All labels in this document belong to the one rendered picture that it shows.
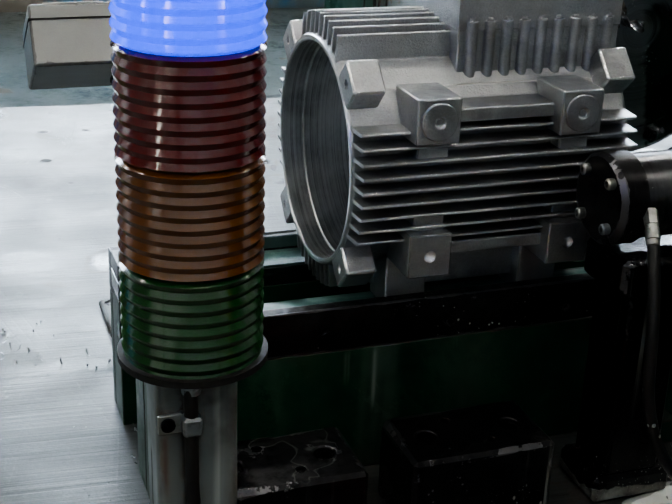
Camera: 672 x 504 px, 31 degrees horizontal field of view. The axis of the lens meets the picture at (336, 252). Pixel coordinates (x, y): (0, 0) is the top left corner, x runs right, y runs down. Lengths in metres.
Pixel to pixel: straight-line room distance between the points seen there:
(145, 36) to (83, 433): 0.51
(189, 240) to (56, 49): 0.51
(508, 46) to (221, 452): 0.38
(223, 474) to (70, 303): 0.59
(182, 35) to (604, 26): 0.45
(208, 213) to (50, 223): 0.84
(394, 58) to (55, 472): 0.37
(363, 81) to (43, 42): 0.31
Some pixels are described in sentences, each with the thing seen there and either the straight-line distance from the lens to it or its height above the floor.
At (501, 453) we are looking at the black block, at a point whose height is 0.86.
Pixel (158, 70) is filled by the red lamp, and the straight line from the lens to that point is 0.45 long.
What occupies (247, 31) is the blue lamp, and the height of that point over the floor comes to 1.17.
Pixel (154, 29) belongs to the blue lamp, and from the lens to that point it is 0.44.
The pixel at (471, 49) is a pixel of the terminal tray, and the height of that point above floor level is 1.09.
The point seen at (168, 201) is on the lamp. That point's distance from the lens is 0.46.
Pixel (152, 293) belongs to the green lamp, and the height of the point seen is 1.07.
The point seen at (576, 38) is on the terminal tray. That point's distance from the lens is 0.83.
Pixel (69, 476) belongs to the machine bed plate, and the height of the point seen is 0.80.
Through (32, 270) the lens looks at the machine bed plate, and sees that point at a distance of 1.19.
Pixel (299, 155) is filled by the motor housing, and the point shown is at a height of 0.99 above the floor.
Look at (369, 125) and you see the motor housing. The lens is 0.76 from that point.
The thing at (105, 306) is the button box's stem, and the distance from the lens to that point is 1.09.
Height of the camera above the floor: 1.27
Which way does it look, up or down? 23 degrees down
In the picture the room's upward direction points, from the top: 2 degrees clockwise
